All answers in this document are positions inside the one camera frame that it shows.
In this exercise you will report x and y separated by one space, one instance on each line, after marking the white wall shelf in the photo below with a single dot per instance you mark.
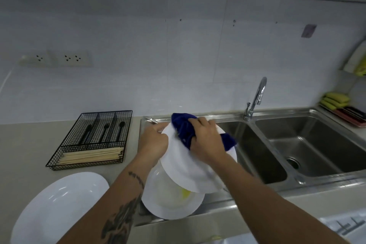
353 63

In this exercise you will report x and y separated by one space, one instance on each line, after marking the white plate with yellow stain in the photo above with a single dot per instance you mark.
168 198

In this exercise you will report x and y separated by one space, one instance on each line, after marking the white printed paper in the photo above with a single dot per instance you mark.
346 223

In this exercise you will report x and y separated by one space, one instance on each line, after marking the stainless steel double sink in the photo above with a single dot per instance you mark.
300 143

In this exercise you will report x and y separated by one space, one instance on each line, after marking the pink drain tray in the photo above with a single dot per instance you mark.
347 115

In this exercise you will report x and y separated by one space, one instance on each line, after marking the person's left forearm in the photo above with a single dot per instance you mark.
114 206

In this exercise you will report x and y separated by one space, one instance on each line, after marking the black fork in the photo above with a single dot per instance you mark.
104 131

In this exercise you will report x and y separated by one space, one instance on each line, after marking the person's right forearm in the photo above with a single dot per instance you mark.
274 206

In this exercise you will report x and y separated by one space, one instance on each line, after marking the grey wall hook plate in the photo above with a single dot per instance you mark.
309 30

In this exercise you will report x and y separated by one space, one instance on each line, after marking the person's right hand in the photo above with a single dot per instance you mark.
204 141

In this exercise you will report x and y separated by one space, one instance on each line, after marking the white wall power sockets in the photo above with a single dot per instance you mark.
57 58

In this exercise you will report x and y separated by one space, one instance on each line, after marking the person's left thumb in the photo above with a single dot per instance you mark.
155 128

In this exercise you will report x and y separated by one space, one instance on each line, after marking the black spoon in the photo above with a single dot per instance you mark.
121 129

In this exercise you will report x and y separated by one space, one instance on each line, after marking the stack of green sponges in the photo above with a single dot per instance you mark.
335 100

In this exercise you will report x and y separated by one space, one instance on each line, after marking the bundle of wooden chopsticks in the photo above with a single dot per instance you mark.
91 155

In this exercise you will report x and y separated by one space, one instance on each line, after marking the person's right fingers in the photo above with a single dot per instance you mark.
197 123

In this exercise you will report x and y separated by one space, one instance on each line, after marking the large white oval plate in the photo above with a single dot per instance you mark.
57 209

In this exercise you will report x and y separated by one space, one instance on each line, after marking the person's left hand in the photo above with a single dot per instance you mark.
151 145

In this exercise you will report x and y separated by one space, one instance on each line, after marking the chrome kitchen faucet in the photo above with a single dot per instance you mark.
256 98

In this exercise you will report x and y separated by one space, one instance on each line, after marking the white round plate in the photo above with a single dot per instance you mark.
194 166

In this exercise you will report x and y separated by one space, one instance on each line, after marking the yellow cloth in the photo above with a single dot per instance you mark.
361 66

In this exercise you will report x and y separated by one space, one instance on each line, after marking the blue cleaning cloth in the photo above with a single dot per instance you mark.
185 129

